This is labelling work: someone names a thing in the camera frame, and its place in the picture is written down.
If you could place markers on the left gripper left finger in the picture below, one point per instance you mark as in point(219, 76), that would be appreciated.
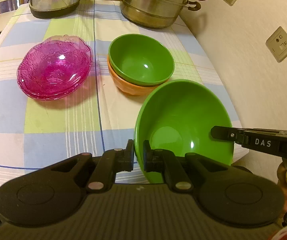
point(108, 165)

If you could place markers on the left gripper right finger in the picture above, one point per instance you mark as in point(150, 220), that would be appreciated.
point(166, 163)

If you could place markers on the green plastic bowl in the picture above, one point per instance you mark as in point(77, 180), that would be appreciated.
point(178, 116)

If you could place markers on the orange plastic bowl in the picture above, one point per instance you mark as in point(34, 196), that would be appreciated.
point(130, 88)

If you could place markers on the large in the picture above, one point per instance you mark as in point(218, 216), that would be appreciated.
point(141, 60)

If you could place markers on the pink glass plate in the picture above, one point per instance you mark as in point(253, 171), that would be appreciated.
point(53, 70)

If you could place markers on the small pink glass bowl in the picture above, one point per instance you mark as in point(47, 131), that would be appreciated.
point(75, 39)

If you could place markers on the stainless steel steamer pot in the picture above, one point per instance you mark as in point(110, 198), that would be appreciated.
point(156, 14)

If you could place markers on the single wall socket plate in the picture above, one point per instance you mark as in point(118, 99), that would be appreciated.
point(277, 44)

